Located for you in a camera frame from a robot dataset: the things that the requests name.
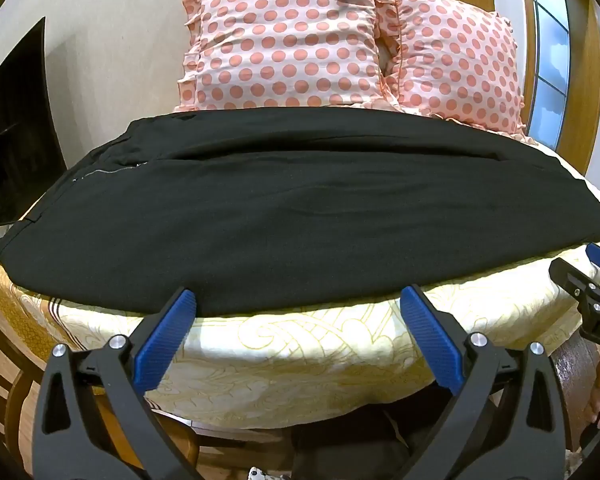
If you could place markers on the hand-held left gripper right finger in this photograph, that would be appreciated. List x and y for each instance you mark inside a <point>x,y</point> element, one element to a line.
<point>430,332</point>

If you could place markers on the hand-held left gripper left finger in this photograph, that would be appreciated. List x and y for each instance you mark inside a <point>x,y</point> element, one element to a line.
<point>165,330</point>

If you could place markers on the black pants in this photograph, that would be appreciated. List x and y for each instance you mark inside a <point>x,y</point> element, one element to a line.
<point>290,210</point>

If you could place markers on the yellow patterned bed sheet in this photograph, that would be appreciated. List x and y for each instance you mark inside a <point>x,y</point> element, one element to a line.
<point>290,360</point>

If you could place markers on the window glass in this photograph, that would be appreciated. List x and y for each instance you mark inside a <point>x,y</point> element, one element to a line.
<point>550,50</point>

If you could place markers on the small pink polka dot pillow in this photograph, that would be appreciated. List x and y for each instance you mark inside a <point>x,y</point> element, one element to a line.
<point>460,60</point>

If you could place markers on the large pink polka dot pillow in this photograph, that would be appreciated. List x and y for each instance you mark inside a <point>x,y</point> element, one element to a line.
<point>280,40</point>

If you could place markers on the wooden bed frame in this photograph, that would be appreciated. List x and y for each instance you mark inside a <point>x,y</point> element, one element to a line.
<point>0,340</point>

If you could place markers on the wooden window frame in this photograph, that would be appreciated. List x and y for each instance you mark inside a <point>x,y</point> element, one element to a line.
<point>592,85</point>

